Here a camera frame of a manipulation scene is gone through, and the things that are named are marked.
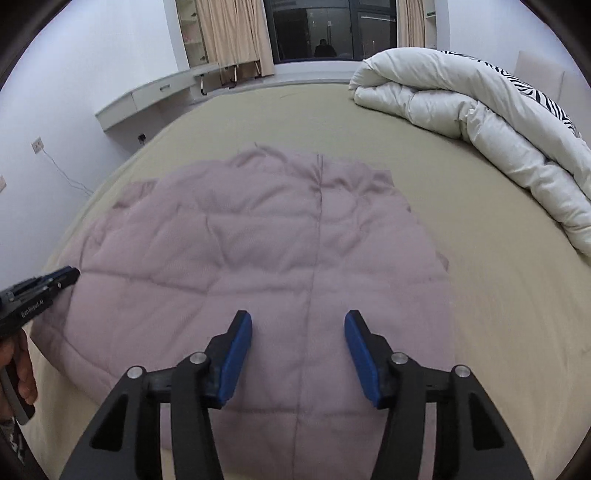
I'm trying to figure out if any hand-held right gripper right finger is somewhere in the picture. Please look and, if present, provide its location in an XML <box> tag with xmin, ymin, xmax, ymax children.
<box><xmin>344</xmin><ymin>310</ymin><xmax>536</xmax><ymax>480</ymax></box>

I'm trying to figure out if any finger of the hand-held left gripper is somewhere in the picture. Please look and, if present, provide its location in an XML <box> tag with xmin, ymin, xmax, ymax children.
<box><xmin>44</xmin><ymin>266</ymin><xmax>81</xmax><ymax>289</ymax></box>

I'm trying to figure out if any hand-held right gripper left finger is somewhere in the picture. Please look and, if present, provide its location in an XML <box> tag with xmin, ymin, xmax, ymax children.
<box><xmin>58</xmin><ymin>310</ymin><xmax>253</xmax><ymax>480</ymax></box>

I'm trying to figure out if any mauve padded hooded coat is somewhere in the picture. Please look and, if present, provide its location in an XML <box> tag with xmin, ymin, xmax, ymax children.
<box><xmin>30</xmin><ymin>143</ymin><xmax>455</xmax><ymax>480</ymax></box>

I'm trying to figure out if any person's left hand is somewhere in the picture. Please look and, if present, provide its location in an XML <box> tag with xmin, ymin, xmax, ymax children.
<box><xmin>0</xmin><ymin>330</ymin><xmax>38</xmax><ymax>409</ymax></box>

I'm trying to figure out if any bed with beige sheet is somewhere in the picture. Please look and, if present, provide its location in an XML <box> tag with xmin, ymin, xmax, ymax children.
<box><xmin>21</xmin><ymin>80</ymin><xmax>591</xmax><ymax>480</ymax></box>

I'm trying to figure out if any folding lap table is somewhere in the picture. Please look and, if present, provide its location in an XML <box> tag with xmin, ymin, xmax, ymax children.
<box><xmin>193</xmin><ymin>64</ymin><xmax>241</xmax><ymax>95</ymax></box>

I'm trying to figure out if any white duvet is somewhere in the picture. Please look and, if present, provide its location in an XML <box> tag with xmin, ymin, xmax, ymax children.
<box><xmin>348</xmin><ymin>47</ymin><xmax>591</xmax><ymax>257</ymax></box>

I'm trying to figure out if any wide beige curtain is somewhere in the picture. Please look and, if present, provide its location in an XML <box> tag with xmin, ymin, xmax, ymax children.
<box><xmin>196</xmin><ymin>0</ymin><xmax>275</xmax><ymax>77</ymax></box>

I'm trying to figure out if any zebra striped pillow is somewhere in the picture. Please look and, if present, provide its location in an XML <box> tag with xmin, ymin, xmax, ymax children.
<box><xmin>436</xmin><ymin>50</ymin><xmax>583</xmax><ymax>137</ymax></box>

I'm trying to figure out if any dark window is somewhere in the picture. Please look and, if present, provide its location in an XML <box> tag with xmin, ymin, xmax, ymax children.
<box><xmin>263</xmin><ymin>0</ymin><xmax>399</xmax><ymax>63</ymax></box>

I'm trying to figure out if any beige padded headboard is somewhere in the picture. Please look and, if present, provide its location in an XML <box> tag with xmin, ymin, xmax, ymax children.
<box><xmin>514</xmin><ymin>50</ymin><xmax>568</xmax><ymax>104</ymax></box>

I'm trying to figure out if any narrow beige curtain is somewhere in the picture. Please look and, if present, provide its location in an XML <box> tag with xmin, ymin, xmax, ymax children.
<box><xmin>396</xmin><ymin>0</ymin><xmax>426</xmax><ymax>49</ymax></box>

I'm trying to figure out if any thin router cable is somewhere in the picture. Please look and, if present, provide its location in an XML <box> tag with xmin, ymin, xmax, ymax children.
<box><xmin>41</xmin><ymin>148</ymin><xmax>96</xmax><ymax>195</ymax></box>

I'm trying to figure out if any white wall-mounted desk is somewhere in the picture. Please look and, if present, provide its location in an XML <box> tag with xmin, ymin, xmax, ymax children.
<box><xmin>95</xmin><ymin>62</ymin><xmax>220</xmax><ymax>132</ymax></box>

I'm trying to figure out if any white wall shelf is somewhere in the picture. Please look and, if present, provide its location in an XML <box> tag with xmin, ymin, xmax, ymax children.
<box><xmin>425</xmin><ymin>0</ymin><xmax>437</xmax><ymax>49</ymax></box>
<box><xmin>175</xmin><ymin>0</ymin><xmax>208</xmax><ymax>70</ymax></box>

